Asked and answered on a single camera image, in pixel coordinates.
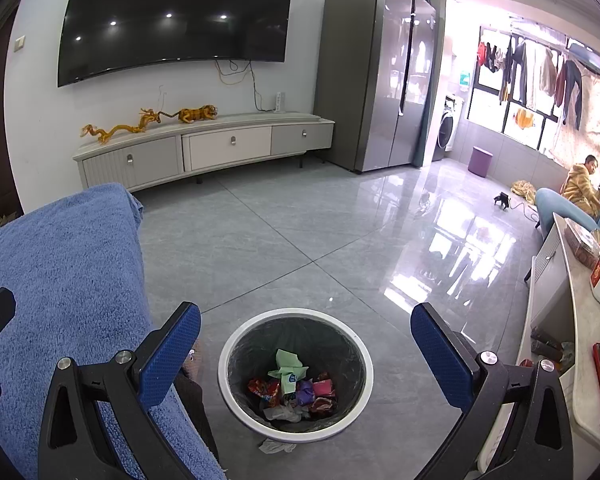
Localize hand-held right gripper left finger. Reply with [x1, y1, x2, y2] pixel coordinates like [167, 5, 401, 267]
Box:
[37, 301, 202, 480]

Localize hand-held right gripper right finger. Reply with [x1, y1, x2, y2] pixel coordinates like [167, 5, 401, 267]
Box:
[410, 301, 576, 480]

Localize white round trash bin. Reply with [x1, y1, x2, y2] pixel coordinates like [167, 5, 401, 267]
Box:
[217, 308, 376, 443]

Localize green wrapper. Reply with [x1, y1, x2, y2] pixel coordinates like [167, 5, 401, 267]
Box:
[267, 349, 310, 381]

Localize dark cloth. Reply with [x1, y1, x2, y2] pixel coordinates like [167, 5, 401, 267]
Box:
[172, 347, 221, 461]

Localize blue fluffy blanket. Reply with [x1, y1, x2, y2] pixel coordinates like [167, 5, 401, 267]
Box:
[0, 182, 228, 480]

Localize beige doormat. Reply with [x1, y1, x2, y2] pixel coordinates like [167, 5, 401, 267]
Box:
[0, 210, 23, 238]

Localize dark red wrapper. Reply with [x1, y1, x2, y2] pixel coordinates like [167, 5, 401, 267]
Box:
[307, 396, 338, 415]

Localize white crumpled tissue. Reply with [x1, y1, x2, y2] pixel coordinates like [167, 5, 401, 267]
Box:
[262, 405, 303, 423]
[258, 437, 298, 456]

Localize white marble table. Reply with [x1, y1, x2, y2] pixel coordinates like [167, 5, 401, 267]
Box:
[522, 212, 600, 461]

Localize clear snack box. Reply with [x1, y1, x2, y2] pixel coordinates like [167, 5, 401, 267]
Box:
[562, 222, 600, 268]

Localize yellow cloth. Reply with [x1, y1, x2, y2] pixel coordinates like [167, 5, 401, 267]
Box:
[510, 180, 538, 206]

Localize blue chair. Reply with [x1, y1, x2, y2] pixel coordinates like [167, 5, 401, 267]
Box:
[535, 187, 600, 246]

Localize purple stool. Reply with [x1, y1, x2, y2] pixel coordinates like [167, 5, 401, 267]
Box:
[469, 146, 492, 178]

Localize golden dragon figurine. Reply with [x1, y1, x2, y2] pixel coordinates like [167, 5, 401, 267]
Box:
[80, 107, 181, 145]

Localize grey white television cabinet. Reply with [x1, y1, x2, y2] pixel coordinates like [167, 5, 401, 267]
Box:
[72, 111, 336, 193]

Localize white washing machine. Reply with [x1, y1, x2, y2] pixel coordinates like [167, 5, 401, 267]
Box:
[432, 95, 466, 153]

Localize golden tiger figurine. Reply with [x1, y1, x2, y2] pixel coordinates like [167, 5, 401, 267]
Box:
[177, 104, 219, 124]

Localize grey double-door fridge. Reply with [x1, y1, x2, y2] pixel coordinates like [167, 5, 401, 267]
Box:
[312, 0, 438, 175]

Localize patterned hanging cloth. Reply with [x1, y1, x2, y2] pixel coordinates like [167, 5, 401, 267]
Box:
[552, 72, 600, 171]

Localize row of hanging clothes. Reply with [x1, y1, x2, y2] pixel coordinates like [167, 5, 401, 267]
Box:
[475, 35, 586, 131]

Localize black wall television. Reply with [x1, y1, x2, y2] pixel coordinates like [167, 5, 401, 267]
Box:
[56, 0, 296, 88]

